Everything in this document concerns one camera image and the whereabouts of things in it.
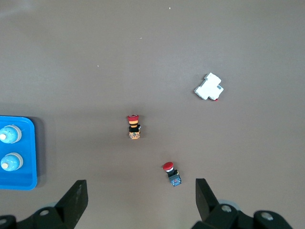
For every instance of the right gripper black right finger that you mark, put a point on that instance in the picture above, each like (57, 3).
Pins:
(207, 202)

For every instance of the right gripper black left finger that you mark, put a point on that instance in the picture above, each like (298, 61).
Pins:
(71, 202)

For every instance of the light blue call bell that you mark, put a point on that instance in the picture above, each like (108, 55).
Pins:
(12, 134)
(13, 162)

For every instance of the red black push button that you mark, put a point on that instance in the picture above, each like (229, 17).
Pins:
(175, 179)

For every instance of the blue plastic tray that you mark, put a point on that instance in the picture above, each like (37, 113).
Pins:
(26, 176)

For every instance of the red yellow emergency stop button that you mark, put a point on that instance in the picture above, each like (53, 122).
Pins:
(134, 128)

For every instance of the white circuit breaker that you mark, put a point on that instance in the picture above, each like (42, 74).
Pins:
(209, 87)

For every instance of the brown table cover sheet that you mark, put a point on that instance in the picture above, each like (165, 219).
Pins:
(95, 47)

